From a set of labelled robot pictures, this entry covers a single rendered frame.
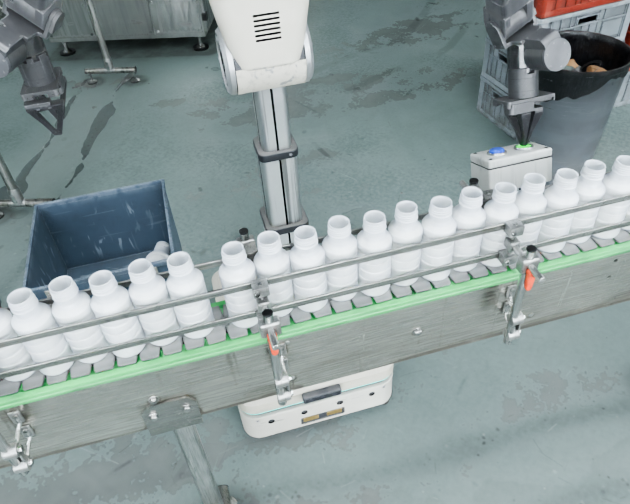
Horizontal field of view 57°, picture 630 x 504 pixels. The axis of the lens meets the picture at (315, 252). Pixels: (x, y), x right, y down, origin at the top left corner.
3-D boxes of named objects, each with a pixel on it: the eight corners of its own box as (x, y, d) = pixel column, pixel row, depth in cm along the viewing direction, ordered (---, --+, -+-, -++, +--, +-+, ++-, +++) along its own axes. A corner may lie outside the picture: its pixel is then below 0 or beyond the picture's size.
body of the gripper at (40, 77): (23, 104, 106) (6, 65, 100) (29, 80, 113) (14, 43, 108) (60, 98, 106) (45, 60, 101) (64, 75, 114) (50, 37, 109)
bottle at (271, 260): (296, 294, 106) (288, 225, 95) (293, 319, 102) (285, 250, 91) (264, 294, 107) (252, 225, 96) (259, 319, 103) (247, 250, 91)
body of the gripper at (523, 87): (556, 102, 113) (556, 63, 110) (508, 112, 111) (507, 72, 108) (536, 99, 119) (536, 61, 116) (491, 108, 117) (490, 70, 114)
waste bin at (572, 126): (532, 204, 280) (562, 80, 237) (487, 156, 312) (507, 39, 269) (615, 185, 287) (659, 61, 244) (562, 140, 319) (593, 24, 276)
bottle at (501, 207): (468, 256, 111) (480, 186, 100) (489, 243, 114) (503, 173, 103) (493, 273, 108) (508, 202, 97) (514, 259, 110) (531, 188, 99)
